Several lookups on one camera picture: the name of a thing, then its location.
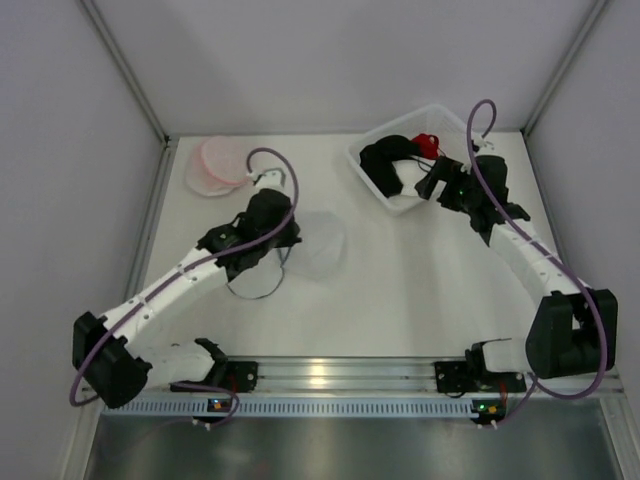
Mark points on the red garment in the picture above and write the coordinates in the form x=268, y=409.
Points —
x=428, y=145

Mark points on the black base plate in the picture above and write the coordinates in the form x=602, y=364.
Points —
x=235, y=376
x=454, y=378

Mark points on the pink trimmed mesh laundry bag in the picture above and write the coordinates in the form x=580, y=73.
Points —
x=217, y=166

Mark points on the aluminium mounting rail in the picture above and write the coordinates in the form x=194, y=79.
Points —
x=350, y=375

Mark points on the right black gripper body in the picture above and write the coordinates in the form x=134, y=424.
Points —
x=430, y=181

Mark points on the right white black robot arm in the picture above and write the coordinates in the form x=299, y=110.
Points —
x=574, y=328

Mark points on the white garment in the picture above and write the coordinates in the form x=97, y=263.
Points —
x=410, y=172

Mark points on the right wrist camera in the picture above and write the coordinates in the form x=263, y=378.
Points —
x=481, y=145

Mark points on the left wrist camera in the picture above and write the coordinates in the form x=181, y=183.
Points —
x=273, y=178

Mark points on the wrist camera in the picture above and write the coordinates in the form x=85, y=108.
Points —
x=481, y=145
x=273, y=178

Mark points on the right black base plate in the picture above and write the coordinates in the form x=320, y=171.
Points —
x=454, y=378

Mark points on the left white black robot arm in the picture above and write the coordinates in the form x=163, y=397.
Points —
x=211, y=264

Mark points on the blue trimmed mesh laundry bag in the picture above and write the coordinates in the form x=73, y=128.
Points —
x=317, y=257

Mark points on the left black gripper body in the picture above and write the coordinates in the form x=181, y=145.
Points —
x=282, y=239

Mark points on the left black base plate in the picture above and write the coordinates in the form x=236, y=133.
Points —
x=235, y=376

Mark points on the perforated white cable duct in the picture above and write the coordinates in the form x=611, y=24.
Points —
x=302, y=407

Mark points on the white plastic basket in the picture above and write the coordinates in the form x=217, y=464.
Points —
x=433, y=119

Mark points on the black garment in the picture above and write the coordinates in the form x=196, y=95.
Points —
x=377, y=161

